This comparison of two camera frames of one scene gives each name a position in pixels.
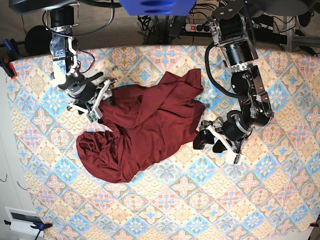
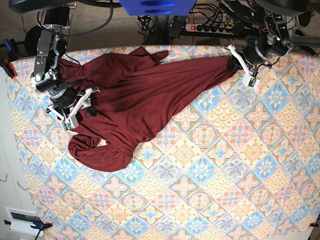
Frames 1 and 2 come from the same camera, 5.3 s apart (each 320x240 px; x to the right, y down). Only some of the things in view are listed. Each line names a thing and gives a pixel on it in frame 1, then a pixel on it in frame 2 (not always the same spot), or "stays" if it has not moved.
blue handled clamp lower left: [40, 227] stays
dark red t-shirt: [147, 124] -> [136, 94]
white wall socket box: [21, 220] stays
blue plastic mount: [157, 8] stays
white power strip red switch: [198, 28] stays
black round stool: [38, 40] stays
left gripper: [94, 112] -> [68, 118]
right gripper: [233, 148] -> [250, 79]
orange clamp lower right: [314, 224] stays
